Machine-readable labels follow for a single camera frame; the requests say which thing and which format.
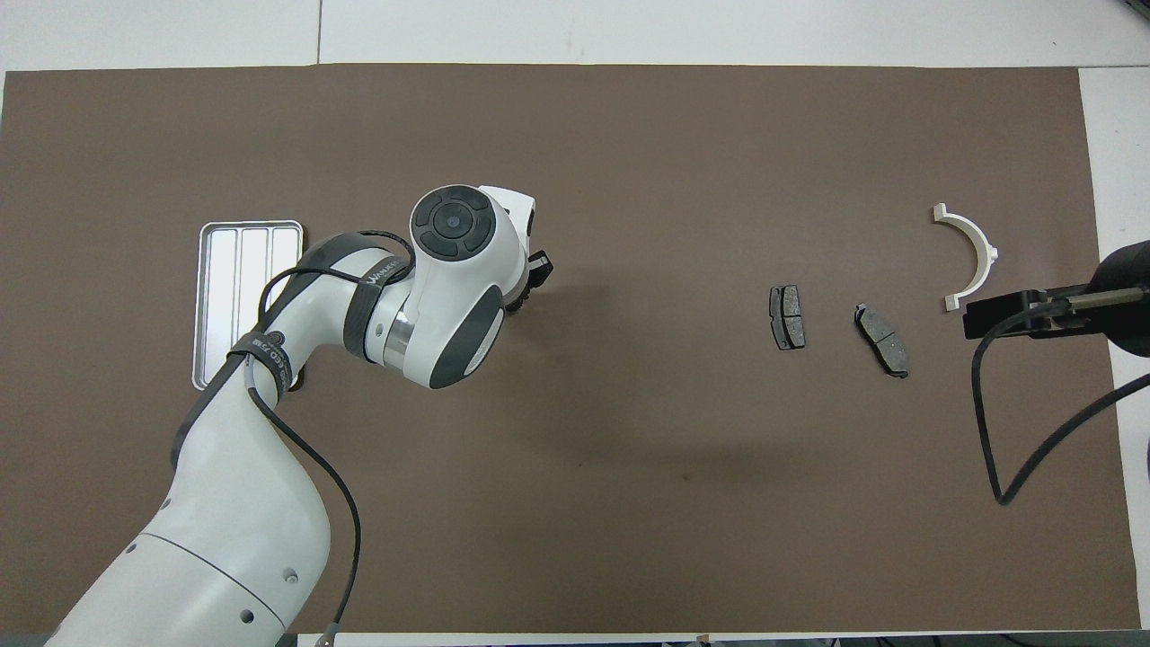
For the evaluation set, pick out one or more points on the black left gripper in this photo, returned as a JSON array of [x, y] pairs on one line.
[[541, 270]]

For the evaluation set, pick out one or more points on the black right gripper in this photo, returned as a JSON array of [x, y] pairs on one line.
[[1123, 305]]

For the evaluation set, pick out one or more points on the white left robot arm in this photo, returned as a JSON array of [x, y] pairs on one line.
[[234, 521]]

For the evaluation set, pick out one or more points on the silver metal tray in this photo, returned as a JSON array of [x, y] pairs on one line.
[[225, 296]]

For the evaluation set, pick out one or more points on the grey angled brake pad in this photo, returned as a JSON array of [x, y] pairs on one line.
[[882, 341]]

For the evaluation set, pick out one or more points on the dark rectangular brake pad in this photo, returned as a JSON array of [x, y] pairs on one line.
[[788, 316]]

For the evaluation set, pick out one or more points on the brown table mat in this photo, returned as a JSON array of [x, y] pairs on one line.
[[629, 467]]

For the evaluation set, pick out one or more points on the white curved plastic bracket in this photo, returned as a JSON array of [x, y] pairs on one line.
[[984, 244]]

